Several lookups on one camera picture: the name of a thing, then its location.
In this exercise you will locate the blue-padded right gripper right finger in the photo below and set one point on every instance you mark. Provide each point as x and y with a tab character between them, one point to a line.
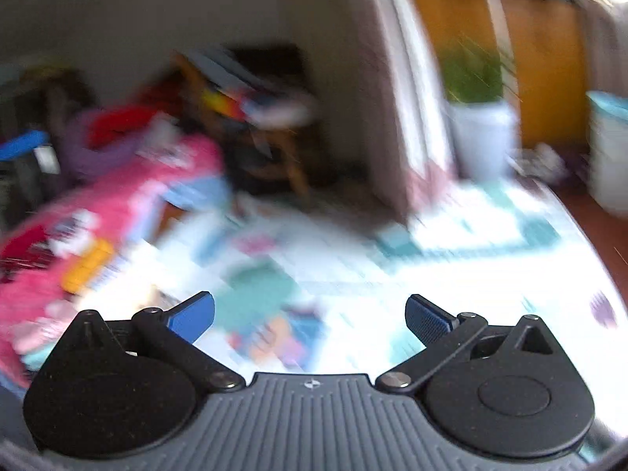
444	336

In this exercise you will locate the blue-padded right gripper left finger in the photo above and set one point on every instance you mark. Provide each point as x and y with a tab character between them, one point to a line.
169	336

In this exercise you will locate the cartoon animal play mat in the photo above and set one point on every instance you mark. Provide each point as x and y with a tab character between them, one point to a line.
323	290

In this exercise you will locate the pink cartoon blanket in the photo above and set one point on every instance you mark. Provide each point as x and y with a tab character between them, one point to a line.
69	248

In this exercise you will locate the white rag on floor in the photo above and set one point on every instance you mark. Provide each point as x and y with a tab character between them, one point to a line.
542	163

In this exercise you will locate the white bucket with green plant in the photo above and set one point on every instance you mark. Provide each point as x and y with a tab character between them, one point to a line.
483	122

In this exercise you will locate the red patterned cloth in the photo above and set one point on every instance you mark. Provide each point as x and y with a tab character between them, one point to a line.
115	123

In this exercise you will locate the striped pink curtain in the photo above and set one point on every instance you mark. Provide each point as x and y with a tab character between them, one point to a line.
402	107

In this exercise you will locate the wooden chair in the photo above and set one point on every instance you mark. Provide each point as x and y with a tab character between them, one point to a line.
254	102

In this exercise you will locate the white bucket teal rim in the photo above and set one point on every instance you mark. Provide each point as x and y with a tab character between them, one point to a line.
608	152

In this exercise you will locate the orange wooden cabinet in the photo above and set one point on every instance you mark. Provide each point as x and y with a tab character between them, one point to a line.
548	53

